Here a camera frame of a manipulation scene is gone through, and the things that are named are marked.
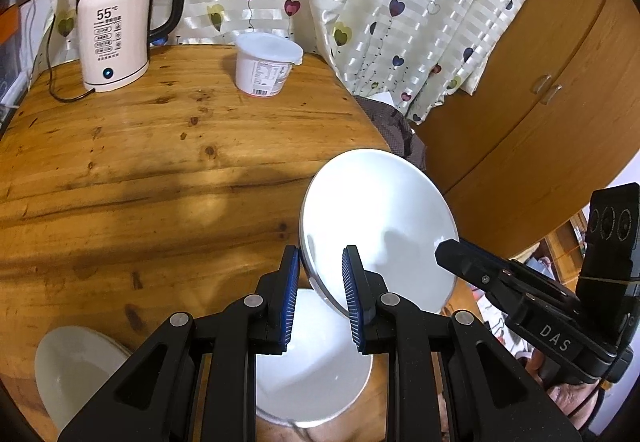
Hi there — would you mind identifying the white electric kettle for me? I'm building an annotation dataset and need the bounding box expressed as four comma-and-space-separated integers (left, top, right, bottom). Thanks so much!
75, 0, 190, 93

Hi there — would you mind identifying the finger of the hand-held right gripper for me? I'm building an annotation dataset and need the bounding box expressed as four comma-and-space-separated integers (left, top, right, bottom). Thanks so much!
434, 237, 577, 319

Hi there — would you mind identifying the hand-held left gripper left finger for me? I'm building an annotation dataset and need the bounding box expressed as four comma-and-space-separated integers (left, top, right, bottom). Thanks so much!
57, 245, 303, 442

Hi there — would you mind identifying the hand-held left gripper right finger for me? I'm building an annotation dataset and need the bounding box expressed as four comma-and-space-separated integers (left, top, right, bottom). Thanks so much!
341, 245, 583, 442

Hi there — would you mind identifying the wooden cabinet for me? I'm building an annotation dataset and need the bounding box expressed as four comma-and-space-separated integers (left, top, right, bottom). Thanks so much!
415, 0, 640, 268

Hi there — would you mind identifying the white bowl with blue stripes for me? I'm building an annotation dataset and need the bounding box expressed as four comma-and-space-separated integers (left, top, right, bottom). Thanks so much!
34, 326, 135, 434
255, 289, 373, 428

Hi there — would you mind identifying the grey plate with blue pattern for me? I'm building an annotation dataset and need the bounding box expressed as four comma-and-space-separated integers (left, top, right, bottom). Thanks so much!
299, 149, 460, 319

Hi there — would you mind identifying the dark cloth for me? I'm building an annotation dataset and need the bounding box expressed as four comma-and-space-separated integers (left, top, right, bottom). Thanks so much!
356, 97, 428, 173

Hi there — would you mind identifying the black kettle power cord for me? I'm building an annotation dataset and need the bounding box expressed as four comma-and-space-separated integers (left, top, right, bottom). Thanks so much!
46, 17, 98, 103

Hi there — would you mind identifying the white plastic tub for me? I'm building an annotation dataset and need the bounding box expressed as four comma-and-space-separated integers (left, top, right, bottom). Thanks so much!
235, 33, 304, 99

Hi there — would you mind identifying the person's right hand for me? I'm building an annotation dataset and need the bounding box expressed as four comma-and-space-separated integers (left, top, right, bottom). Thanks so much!
527, 352, 600, 419

